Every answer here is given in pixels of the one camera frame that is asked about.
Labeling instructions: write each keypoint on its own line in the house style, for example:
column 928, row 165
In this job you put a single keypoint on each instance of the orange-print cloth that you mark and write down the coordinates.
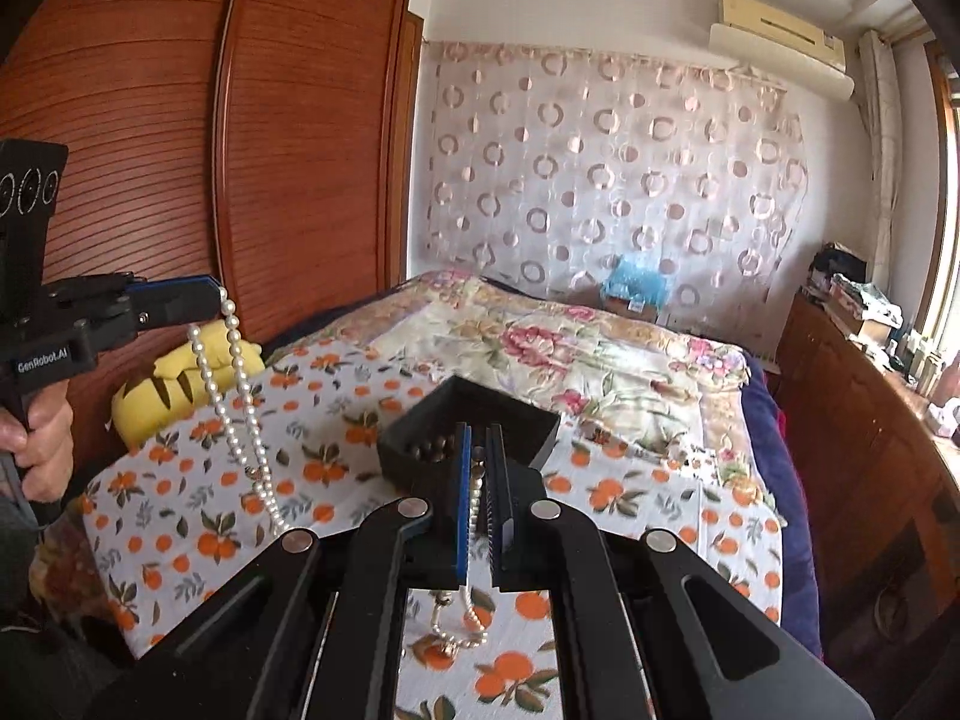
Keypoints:
column 187, row 510

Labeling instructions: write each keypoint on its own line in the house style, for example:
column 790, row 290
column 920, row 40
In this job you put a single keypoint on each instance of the black square box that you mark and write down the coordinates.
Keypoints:
column 525, row 427

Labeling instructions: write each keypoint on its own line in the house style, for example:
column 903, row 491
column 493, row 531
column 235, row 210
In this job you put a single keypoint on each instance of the wooden slatted wardrobe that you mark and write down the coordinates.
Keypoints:
column 300, row 127

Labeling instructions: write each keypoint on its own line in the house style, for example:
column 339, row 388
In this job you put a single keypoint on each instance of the person's dark trousers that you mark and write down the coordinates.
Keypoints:
column 45, row 652

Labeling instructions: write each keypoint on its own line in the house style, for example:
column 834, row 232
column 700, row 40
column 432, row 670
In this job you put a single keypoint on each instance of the small cardboard box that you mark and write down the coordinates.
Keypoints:
column 630, row 306

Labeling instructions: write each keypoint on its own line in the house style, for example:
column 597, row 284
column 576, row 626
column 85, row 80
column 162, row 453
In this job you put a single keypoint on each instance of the pile of dark clothes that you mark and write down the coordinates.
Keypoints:
column 836, row 266

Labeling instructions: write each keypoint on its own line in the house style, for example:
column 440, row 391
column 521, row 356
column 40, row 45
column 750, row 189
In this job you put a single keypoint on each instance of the window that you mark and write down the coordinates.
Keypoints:
column 946, row 240

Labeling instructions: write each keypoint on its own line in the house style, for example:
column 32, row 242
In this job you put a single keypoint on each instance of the blue plastic bag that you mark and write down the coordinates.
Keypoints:
column 637, row 279

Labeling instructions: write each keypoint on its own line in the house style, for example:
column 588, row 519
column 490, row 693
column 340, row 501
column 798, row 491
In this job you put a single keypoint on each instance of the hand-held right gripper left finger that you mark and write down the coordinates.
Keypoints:
column 459, row 525

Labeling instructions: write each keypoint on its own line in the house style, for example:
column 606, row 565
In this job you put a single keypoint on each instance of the dark blue blanket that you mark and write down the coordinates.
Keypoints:
column 787, row 540

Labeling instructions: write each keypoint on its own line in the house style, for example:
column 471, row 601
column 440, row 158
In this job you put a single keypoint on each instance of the circle-patterned sheer curtain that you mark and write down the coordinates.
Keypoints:
column 600, row 165

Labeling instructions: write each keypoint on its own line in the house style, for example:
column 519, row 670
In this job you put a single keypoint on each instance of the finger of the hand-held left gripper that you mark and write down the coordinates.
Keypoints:
column 172, row 291
column 165, row 315

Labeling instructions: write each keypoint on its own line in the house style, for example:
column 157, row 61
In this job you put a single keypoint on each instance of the floral quilt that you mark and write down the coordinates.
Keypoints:
column 525, row 345

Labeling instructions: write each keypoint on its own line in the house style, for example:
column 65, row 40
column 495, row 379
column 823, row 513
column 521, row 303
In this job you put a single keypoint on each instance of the long wooden cabinet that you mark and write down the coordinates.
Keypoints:
column 862, row 465

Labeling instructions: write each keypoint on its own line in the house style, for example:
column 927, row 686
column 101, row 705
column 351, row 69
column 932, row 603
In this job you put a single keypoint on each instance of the cream air conditioner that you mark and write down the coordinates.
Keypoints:
column 780, row 45

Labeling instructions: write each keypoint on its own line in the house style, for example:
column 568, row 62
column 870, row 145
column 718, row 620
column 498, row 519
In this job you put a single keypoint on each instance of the yellow plush toy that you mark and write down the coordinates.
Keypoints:
column 150, row 405

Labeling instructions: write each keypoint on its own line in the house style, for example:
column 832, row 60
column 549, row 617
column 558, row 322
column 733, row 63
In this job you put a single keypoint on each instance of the person's left hand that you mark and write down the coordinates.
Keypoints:
column 49, row 435

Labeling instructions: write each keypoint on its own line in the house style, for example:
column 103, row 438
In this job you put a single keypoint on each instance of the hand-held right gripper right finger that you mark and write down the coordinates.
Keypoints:
column 501, row 540

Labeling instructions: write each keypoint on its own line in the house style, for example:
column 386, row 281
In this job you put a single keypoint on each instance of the row of small bottles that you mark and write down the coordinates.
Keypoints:
column 919, row 367

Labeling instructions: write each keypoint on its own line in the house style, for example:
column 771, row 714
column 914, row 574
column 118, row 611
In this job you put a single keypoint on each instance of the pale window curtain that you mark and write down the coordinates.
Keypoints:
column 879, row 150

